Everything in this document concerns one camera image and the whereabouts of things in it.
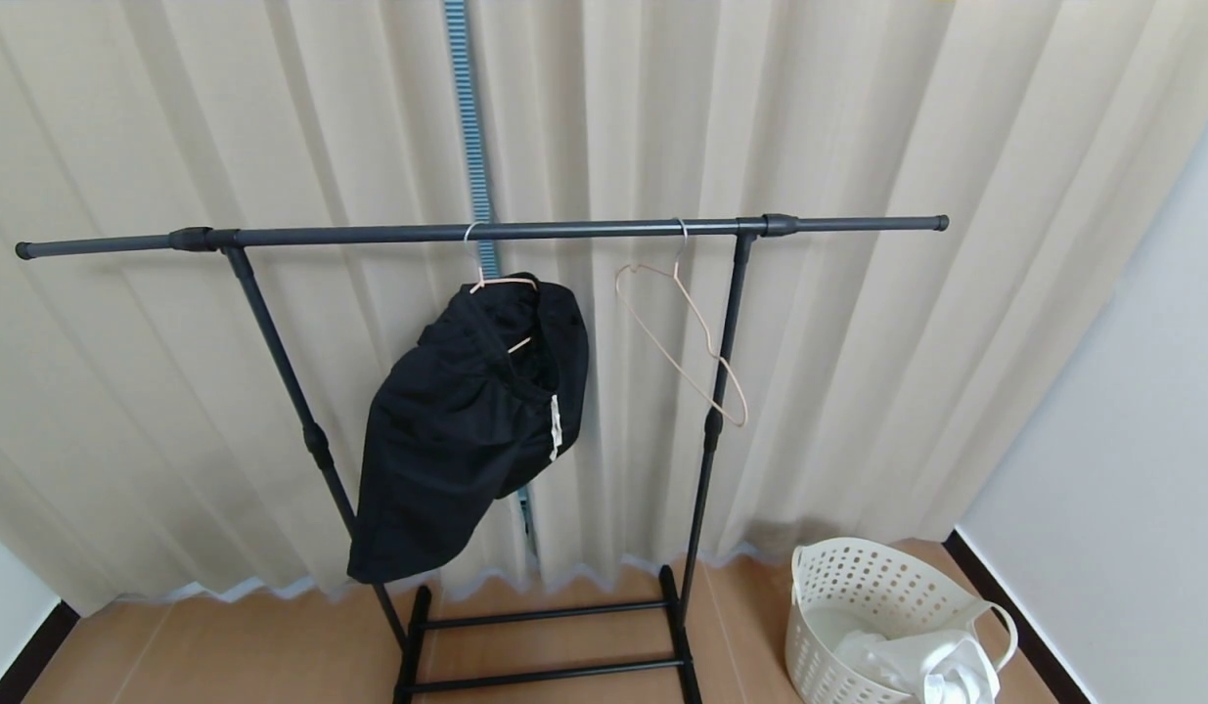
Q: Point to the beige curtain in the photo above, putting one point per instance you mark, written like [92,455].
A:
[907,342]

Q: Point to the white printed t-shirt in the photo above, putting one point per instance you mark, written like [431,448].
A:
[926,665]

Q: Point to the pink clothes hanger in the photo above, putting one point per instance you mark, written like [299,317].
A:
[506,284]
[683,244]

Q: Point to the black clothes rack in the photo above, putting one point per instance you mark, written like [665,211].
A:
[564,231]

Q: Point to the white laundry basket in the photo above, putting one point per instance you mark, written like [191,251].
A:
[858,587]

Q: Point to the black shorts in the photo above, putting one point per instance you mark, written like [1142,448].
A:
[447,440]

